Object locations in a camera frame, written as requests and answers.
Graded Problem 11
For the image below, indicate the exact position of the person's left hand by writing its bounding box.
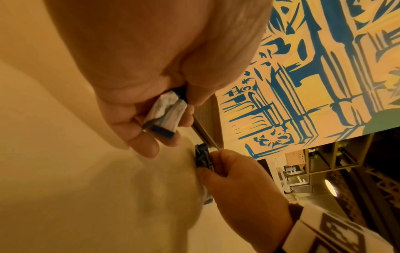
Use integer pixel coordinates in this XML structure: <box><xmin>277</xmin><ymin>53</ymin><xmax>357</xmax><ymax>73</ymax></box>
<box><xmin>44</xmin><ymin>0</ymin><xmax>273</xmax><ymax>159</ymax></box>

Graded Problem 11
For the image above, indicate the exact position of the dark metal shelf rack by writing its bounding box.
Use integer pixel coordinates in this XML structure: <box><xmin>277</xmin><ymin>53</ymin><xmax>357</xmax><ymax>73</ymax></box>
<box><xmin>306</xmin><ymin>133</ymin><xmax>375</xmax><ymax>175</ymax></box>

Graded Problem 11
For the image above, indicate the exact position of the dark wrist strap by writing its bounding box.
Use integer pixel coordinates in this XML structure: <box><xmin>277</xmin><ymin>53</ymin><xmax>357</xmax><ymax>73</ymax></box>
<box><xmin>288</xmin><ymin>202</ymin><xmax>305</xmax><ymax>223</ymax></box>

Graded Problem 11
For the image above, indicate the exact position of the light wooden cabinet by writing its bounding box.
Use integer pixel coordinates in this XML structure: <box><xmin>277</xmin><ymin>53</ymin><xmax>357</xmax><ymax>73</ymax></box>
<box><xmin>285</xmin><ymin>149</ymin><xmax>309</xmax><ymax>167</ymax></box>

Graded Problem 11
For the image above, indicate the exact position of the blue packet strip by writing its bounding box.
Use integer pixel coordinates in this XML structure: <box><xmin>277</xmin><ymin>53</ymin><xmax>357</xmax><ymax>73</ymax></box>
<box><xmin>194</xmin><ymin>143</ymin><xmax>217</xmax><ymax>205</ymax></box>

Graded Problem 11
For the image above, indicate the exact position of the person's right hand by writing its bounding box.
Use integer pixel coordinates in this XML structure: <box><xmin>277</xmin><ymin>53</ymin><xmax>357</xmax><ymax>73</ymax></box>
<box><xmin>197</xmin><ymin>149</ymin><xmax>296</xmax><ymax>253</ymax></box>

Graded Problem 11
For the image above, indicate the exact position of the white furniture frame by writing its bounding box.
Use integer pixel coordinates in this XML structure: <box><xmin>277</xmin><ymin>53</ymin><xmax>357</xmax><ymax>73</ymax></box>
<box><xmin>275</xmin><ymin>163</ymin><xmax>314</xmax><ymax>197</ymax></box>

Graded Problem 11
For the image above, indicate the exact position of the blue yellow painted mural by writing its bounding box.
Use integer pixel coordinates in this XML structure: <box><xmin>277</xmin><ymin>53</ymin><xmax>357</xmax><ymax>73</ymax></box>
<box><xmin>215</xmin><ymin>0</ymin><xmax>400</xmax><ymax>160</ymax></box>

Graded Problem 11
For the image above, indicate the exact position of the oval glowing lamp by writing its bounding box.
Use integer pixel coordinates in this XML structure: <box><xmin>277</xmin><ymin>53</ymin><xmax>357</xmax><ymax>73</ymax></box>
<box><xmin>324</xmin><ymin>179</ymin><xmax>338</xmax><ymax>198</ymax></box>

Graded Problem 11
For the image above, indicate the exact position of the white marker wrist mount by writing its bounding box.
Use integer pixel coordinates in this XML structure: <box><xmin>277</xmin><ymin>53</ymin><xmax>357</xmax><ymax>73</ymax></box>
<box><xmin>282</xmin><ymin>201</ymin><xmax>395</xmax><ymax>253</ymax></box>

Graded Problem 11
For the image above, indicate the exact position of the white blue small packet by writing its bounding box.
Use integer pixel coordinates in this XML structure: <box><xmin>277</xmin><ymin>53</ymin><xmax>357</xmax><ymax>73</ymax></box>
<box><xmin>151</xmin><ymin>100</ymin><xmax>188</xmax><ymax>140</ymax></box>
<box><xmin>142</xmin><ymin>90</ymin><xmax>181</xmax><ymax>131</ymax></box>

